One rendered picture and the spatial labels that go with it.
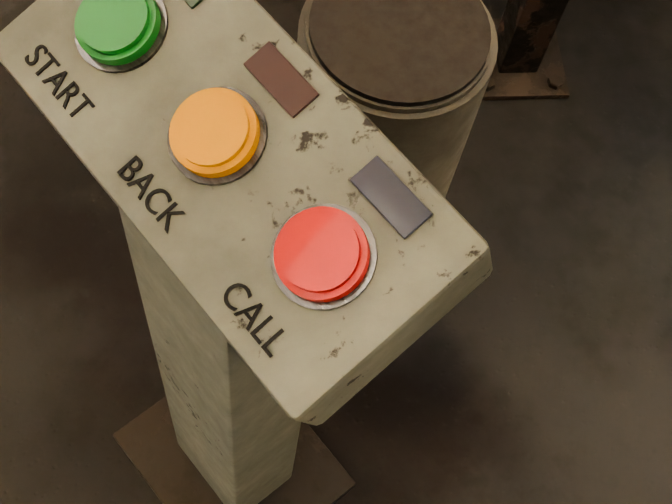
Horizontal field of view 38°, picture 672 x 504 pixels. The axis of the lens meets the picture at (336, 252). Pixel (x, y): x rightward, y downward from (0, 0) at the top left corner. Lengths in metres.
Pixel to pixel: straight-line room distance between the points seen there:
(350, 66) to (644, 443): 0.64
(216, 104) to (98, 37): 0.07
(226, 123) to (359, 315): 0.10
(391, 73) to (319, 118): 0.14
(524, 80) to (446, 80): 0.67
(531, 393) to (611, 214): 0.25
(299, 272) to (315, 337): 0.03
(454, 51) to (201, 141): 0.20
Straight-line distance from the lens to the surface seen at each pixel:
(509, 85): 1.23
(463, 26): 0.59
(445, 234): 0.40
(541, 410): 1.06
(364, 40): 0.58
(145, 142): 0.45
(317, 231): 0.40
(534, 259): 1.12
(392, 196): 0.41
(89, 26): 0.47
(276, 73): 0.44
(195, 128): 0.43
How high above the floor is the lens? 0.97
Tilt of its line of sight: 64 degrees down
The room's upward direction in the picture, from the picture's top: 11 degrees clockwise
